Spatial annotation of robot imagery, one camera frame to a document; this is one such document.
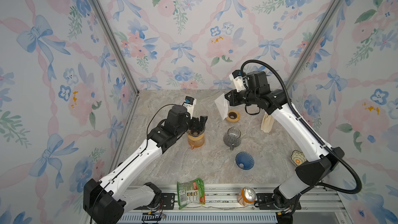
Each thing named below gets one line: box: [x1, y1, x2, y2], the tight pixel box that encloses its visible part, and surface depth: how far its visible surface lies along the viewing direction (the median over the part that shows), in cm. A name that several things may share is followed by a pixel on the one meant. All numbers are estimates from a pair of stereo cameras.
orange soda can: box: [237, 186, 257, 207], surface depth 68 cm
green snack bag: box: [176, 177, 206, 210], surface depth 76 cm
